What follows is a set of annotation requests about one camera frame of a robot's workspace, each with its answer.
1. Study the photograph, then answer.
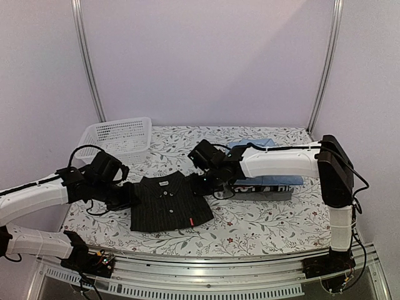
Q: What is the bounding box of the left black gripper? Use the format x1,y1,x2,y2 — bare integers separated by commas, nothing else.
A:
92,180,141,213

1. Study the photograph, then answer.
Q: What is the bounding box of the black white printed shirt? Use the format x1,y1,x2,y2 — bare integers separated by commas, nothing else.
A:
232,185,294,193

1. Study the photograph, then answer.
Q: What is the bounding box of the black pinstriped long sleeve shirt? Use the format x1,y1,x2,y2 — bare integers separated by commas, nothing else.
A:
130,171,214,233

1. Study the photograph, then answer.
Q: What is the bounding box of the light blue shirt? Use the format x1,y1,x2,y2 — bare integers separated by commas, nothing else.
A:
227,138,304,186

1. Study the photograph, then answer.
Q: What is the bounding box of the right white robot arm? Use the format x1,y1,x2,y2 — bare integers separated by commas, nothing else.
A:
188,135,369,273

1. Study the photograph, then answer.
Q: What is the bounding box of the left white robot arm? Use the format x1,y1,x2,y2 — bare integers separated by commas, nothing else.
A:
1,147,133,271

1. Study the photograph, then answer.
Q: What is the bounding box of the floral patterned table mat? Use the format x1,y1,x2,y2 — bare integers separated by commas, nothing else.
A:
62,126,331,258

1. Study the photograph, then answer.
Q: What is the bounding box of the white plastic basket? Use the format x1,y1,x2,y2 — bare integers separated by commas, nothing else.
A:
78,117,152,164

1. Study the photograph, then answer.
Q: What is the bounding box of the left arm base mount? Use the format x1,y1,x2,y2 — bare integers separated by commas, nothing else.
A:
61,247,115,278

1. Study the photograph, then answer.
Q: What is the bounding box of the aluminium front rail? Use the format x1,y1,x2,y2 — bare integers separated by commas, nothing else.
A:
27,243,392,299

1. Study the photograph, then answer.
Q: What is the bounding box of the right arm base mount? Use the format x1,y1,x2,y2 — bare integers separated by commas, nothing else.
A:
302,249,356,279

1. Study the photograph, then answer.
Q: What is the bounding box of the left aluminium frame post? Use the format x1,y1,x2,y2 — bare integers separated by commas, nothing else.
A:
71,0,106,123

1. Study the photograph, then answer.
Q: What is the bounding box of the aluminium frame post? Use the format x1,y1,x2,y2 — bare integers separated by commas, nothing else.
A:
71,0,106,123
307,0,344,136

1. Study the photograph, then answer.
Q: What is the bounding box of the right aluminium frame post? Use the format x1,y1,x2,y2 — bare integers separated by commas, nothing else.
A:
307,0,344,136

